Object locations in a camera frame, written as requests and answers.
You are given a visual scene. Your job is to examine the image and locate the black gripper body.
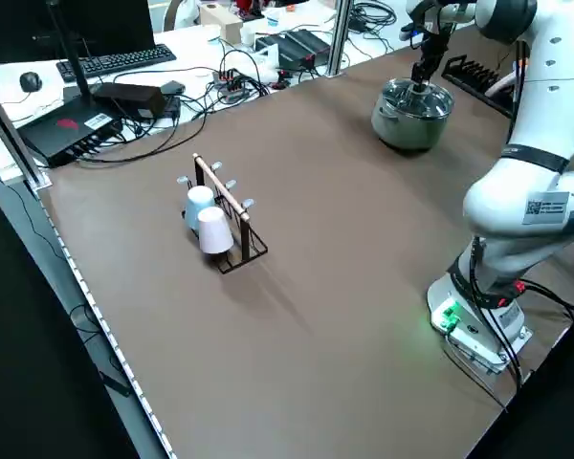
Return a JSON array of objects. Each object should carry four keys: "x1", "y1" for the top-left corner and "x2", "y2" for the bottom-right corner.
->
[{"x1": 418, "y1": 21, "x2": 453, "y2": 66}]

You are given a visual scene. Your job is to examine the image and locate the glass lid with knob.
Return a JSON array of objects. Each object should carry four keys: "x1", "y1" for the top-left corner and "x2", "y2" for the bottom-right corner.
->
[{"x1": 381, "y1": 76, "x2": 454, "y2": 120}]

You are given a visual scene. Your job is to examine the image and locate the pale green steel pot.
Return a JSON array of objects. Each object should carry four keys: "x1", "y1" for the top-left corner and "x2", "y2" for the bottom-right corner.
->
[{"x1": 369, "y1": 77, "x2": 456, "y2": 152}]

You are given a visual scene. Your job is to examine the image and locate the white plate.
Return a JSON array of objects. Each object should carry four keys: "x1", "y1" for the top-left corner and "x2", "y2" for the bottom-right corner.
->
[{"x1": 487, "y1": 72, "x2": 516, "y2": 103}]

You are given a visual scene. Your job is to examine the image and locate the black dish rack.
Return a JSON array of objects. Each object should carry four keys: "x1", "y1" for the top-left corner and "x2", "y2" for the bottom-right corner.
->
[{"x1": 440, "y1": 55, "x2": 517, "y2": 120}]

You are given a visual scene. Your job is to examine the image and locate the black power supply box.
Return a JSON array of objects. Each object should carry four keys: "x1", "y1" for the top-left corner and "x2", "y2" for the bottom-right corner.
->
[
  {"x1": 279, "y1": 28, "x2": 333, "y2": 68},
  {"x1": 254, "y1": 33, "x2": 293, "y2": 68}
]

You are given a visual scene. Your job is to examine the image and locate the grey usb hub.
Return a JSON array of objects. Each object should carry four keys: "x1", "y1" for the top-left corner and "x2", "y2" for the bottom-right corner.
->
[{"x1": 211, "y1": 69, "x2": 253, "y2": 102}]

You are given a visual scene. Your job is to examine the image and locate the cardboard box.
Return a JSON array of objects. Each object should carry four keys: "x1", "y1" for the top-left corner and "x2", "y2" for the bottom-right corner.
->
[{"x1": 198, "y1": 3, "x2": 245, "y2": 45}]

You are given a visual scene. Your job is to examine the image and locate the small black device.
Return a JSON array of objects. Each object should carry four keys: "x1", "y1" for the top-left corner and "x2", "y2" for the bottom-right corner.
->
[{"x1": 159, "y1": 79, "x2": 188, "y2": 98}]

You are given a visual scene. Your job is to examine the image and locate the light blue cup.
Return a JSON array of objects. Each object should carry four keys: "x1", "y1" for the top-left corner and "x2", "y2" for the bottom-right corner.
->
[{"x1": 183, "y1": 186, "x2": 218, "y2": 234}]

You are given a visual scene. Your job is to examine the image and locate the black power adapter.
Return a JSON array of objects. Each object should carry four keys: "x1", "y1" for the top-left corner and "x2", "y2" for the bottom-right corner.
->
[{"x1": 92, "y1": 81, "x2": 167, "y2": 121}]

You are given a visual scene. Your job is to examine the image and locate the black keyboard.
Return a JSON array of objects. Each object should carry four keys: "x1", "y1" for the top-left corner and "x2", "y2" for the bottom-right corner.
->
[{"x1": 55, "y1": 43, "x2": 179, "y2": 80}]

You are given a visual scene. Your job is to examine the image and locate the black monitor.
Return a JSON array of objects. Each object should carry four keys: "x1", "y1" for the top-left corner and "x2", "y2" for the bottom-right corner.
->
[{"x1": 0, "y1": 0, "x2": 156, "y2": 66}]

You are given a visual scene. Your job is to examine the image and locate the black stand pole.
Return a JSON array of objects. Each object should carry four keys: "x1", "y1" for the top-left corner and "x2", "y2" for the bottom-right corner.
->
[{"x1": 46, "y1": 0, "x2": 96, "y2": 104}]

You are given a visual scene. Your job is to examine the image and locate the black computer box red logo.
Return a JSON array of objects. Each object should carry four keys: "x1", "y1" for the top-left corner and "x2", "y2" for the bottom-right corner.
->
[{"x1": 16, "y1": 84, "x2": 125, "y2": 169}]

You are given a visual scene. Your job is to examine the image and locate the black mouse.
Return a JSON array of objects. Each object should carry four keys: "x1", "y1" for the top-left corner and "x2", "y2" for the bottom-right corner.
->
[{"x1": 19, "y1": 71, "x2": 43, "y2": 94}]

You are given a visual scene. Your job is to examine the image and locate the black cable bundle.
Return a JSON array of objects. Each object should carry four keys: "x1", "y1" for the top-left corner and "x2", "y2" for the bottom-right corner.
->
[{"x1": 351, "y1": 0, "x2": 399, "y2": 35}]

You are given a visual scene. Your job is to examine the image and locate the aluminium upright post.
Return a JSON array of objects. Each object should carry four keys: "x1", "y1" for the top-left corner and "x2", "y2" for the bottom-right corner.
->
[{"x1": 326, "y1": 0, "x2": 354, "y2": 78}]

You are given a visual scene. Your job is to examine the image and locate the black arm foot cable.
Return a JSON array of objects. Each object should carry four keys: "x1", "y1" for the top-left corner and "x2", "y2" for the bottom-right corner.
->
[{"x1": 467, "y1": 237, "x2": 574, "y2": 413}]

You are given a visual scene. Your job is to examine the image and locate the black wire cup rack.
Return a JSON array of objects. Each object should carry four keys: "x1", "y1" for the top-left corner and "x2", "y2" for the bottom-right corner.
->
[{"x1": 175, "y1": 152, "x2": 270, "y2": 277}]

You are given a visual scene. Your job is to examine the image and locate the black looped cable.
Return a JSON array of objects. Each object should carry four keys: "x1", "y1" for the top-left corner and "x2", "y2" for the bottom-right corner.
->
[{"x1": 77, "y1": 101, "x2": 208, "y2": 164}]

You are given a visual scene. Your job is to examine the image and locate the aluminium frame profile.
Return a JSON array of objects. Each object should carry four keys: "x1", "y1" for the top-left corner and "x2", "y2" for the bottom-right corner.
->
[{"x1": 0, "y1": 75, "x2": 55, "y2": 191}]

